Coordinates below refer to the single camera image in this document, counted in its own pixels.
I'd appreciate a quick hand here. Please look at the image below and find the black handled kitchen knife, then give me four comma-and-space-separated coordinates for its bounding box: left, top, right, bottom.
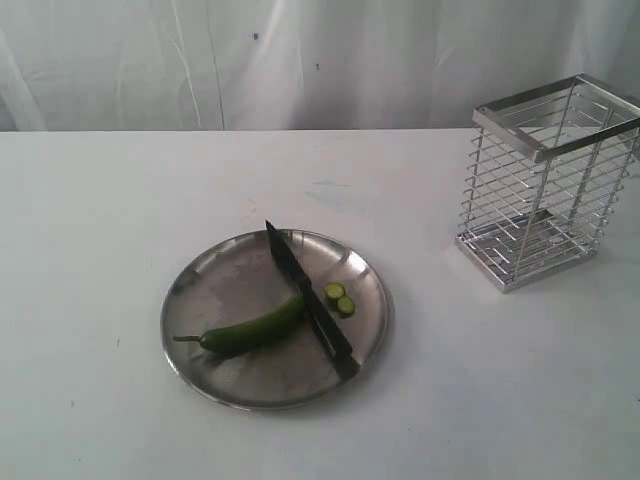
265, 220, 360, 380

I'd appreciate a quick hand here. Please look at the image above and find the green cucumber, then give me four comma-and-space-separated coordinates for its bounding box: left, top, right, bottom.
173, 294, 306, 358

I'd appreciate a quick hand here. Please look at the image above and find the round steel plate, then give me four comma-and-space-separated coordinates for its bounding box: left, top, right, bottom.
160, 229, 394, 410

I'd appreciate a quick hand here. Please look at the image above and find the white backdrop curtain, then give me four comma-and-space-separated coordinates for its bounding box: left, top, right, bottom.
1, 1, 639, 131

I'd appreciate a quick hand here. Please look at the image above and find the chrome wire utensil holder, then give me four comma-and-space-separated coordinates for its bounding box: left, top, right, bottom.
455, 73, 639, 293

